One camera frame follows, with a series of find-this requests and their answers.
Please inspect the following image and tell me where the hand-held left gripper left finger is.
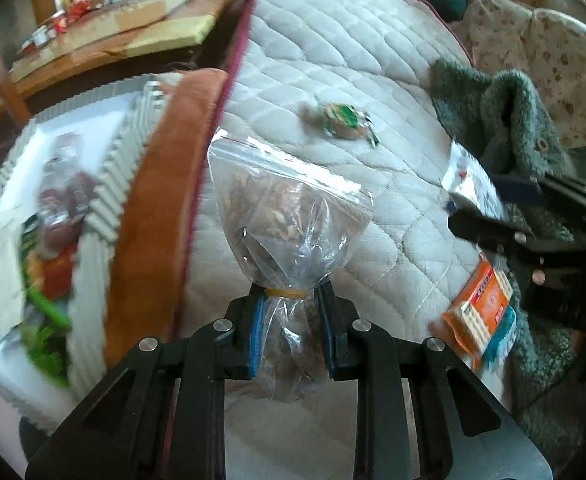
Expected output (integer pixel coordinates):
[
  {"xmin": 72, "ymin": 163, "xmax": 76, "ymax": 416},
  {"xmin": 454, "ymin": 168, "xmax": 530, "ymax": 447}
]
[{"xmin": 26, "ymin": 295, "xmax": 266, "ymax": 480}]

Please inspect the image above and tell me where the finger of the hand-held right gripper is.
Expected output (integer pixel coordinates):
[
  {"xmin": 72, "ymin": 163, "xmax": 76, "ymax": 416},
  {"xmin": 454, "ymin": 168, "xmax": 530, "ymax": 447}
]
[
  {"xmin": 447, "ymin": 200, "xmax": 586, "ymax": 281},
  {"xmin": 490, "ymin": 172, "xmax": 586, "ymax": 216}
]

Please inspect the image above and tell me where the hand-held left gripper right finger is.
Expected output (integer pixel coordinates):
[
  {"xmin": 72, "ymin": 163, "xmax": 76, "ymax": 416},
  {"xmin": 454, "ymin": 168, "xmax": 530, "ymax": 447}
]
[{"xmin": 315, "ymin": 282, "xmax": 554, "ymax": 480}]

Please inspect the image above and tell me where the white orange print snack packet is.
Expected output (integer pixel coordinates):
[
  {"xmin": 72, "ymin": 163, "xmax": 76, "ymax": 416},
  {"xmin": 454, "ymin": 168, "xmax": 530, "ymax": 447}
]
[{"xmin": 440, "ymin": 141, "xmax": 508, "ymax": 221}]

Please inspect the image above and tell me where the clear bag of walnuts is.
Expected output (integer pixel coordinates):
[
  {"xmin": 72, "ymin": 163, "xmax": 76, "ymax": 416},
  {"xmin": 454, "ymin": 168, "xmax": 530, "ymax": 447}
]
[{"xmin": 207, "ymin": 127, "xmax": 376, "ymax": 403}]

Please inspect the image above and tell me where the red snack packet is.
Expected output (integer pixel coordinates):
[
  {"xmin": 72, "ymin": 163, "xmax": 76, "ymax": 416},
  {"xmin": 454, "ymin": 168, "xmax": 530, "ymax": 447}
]
[{"xmin": 38, "ymin": 247, "xmax": 81, "ymax": 301}]

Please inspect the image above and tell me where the bright green snack packet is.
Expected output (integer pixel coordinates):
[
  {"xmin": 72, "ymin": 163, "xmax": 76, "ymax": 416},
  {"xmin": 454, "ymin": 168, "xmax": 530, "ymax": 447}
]
[{"xmin": 23, "ymin": 322, "xmax": 71, "ymax": 388}]

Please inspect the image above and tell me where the clear bag of red dates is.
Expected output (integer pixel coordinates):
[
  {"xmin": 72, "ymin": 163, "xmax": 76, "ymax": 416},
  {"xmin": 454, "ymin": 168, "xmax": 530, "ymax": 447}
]
[{"xmin": 36, "ymin": 132, "xmax": 101, "ymax": 251}]

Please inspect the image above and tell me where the dark green cracker packet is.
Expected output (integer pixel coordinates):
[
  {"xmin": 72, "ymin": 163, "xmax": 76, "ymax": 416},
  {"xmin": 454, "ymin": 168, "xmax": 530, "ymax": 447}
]
[{"xmin": 20, "ymin": 212, "xmax": 74, "ymax": 331}]

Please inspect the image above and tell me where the grey striped fabric storage box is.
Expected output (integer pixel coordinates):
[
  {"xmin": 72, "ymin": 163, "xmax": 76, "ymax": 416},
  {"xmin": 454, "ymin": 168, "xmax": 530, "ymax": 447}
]
[{"xmin": 0, "ymin": 75, "xmax": 169, "ymax": 433}]

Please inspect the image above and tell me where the orange cracker packet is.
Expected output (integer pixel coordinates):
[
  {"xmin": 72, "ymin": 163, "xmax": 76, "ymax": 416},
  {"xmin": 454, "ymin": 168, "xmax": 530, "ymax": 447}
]
[{"xmin": 440, "ymin": 252, "xmax": 518, "ymax": 371}]

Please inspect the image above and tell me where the green fleece jacket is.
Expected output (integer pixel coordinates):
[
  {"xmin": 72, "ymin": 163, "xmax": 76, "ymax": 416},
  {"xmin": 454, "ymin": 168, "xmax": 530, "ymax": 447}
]
[{"xmin": 430, "ymin": 57, "xmax": 586, "ymax": 480}]

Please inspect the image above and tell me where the orange plush blanket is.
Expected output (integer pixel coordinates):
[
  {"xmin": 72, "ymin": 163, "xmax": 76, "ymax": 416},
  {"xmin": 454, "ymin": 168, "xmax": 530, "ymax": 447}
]
[{"xmin": 103, "ymin": 67, "xmax": 230, "ymax": 368}]

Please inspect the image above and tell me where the round cake packet green label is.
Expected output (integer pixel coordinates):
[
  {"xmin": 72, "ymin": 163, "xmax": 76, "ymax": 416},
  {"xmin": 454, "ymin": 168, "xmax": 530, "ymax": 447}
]
[{"xmin": 298, "ymin": 101, "xmax": 381, "ymax": 147}]

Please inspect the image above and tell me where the quilted white mattress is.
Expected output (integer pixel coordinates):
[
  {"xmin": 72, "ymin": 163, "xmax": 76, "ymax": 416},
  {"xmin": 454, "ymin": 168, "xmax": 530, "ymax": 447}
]
[{"xmin": 173, "ymin": 0, "xmax": 518, "ymax": 480}]

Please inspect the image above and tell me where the wooden table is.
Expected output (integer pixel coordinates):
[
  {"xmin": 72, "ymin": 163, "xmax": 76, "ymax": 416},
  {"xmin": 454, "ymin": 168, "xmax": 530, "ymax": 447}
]
[{"xmin": 0, "ymin": 0, "xmax": 249, "ymax": 131}]

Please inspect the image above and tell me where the yellow patchwork table mat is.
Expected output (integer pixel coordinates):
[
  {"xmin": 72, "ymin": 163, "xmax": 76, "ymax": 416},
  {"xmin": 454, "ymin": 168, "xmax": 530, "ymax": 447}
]
[{"xmin": 10, "ymin": 0, "xmax": 248, "ymax": 83}]

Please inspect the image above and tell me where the row of festive figurines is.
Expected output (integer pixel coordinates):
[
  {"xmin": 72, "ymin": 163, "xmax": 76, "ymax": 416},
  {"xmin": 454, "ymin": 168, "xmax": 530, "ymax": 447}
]
[{"xmin": 20, "ymin": 0, "xmax": 139, "ymax": 53}]

